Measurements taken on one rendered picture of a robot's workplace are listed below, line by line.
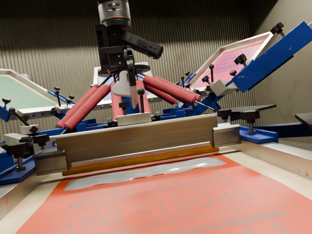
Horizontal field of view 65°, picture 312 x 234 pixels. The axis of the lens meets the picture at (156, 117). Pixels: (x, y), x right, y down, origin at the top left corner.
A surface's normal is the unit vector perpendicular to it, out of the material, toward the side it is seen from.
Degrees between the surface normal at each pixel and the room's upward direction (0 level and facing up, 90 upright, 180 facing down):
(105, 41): 90
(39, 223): 0
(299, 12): 90
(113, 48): 90
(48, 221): 0
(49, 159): 90
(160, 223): 0
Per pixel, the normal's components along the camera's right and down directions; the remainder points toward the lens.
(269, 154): -0.98, 0.14
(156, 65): 0.33, 0.02
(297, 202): -0.13, -0.99
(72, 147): 0.13, 0.05
